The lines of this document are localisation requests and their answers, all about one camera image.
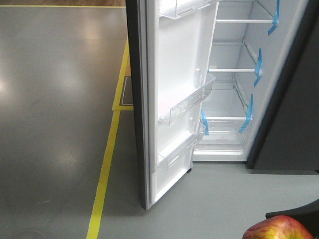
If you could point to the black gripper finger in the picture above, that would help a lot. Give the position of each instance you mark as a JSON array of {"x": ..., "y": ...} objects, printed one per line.
[{"x": 308, "y": 215}]

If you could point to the red yellow apple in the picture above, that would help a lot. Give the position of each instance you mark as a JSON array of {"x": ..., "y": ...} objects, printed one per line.
[{"x": 278, "y": 227}]

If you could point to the fridge door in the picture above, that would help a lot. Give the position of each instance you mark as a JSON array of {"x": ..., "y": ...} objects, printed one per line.
[{"x": 170, "y": 43}]

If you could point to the white open fridge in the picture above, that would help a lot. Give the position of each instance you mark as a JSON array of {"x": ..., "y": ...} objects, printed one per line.
[{"x": 283, "y": 135}]

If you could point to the clear crisper drawer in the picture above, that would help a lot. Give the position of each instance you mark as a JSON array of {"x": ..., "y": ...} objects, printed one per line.
[{"x": 226, "y": 135}]

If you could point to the blue tape strip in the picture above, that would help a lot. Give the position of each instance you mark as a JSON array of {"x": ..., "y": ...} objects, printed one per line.
[
  {"x": 258, "y": 68},
  {"x": 275, "y": 21},
  {"x": 205, "y": 123},
  {"x": 248, "y": 115}
]

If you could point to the clear lower door bin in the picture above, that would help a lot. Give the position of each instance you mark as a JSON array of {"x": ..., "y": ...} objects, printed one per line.
[{"x": 181, "y": 143}]

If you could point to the clear door bin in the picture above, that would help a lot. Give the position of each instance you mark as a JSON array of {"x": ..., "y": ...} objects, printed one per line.
[
  {"x": 181, "y": 143},
  {"x": 179, "y": 100},
  {"x": 175, "y": 9}
]

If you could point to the clear middle door bin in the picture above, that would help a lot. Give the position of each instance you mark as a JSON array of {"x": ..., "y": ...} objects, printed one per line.
[{"x": 179, "y": 100}]

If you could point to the floor sign label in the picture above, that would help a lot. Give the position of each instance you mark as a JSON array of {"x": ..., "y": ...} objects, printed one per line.
[{"x": 127, "y": 92}]

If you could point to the yellow floor tape line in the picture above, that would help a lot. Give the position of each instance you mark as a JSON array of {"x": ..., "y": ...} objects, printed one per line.
[{"x": 97, "y": 210}]

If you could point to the clear upper door bin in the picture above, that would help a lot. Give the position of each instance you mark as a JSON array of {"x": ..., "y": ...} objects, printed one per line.
[{"x": 175, "y": 9}]

